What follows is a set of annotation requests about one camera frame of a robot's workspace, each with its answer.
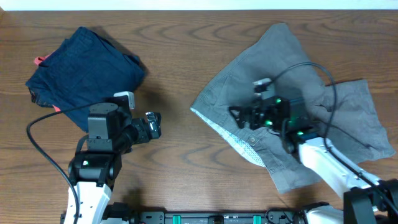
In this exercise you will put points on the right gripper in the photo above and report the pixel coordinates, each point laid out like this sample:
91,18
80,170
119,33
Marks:
256,109

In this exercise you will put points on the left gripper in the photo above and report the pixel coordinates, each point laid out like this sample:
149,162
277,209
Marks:
148,128

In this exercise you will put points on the grey shorts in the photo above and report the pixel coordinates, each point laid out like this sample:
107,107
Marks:
344,113

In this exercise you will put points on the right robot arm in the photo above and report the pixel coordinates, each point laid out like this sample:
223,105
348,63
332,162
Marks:
366,197

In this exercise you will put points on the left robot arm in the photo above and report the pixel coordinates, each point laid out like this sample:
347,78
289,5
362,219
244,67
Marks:
98,161

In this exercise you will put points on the folded navy blue garment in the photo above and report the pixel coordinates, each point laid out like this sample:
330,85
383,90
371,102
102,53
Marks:
85,69

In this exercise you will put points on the folded red garment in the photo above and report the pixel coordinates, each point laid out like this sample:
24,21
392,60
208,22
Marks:
38,61

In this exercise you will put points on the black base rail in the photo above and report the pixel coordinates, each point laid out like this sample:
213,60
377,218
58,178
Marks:
217,217

